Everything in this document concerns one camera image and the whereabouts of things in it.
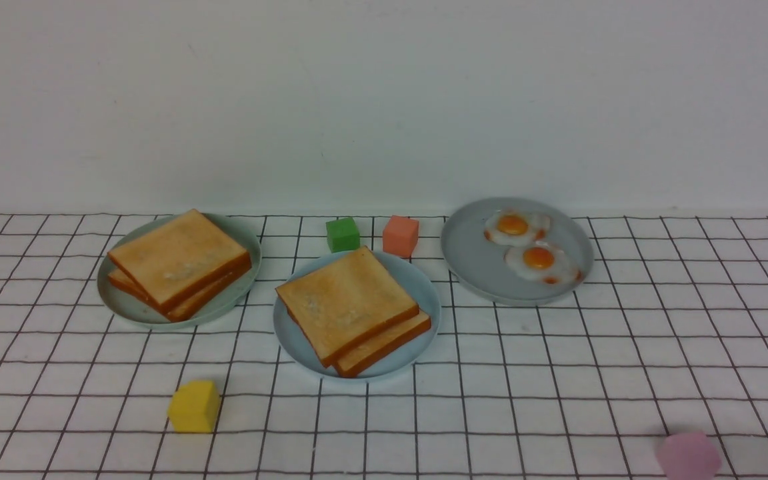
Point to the toast slice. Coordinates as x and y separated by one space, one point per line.
189 307
383 355
348 301
179 257

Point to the salmon foam cube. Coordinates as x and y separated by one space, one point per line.
400 236

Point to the green foam cube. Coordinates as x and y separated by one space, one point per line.
342 234

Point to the grey egg plate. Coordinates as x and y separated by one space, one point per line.
479 264

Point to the rear fried egg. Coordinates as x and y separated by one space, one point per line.
515 228

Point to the fried egg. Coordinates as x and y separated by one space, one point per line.
515 228
543 262

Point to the light blue centre plate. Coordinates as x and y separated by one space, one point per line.
412 279

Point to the front right fried egg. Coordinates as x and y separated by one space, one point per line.
543 262

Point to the green-grey bread plate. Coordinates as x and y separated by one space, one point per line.
138 313

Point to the yellow foam block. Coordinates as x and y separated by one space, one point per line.
194 407

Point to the pink foam block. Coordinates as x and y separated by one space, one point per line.
688 455

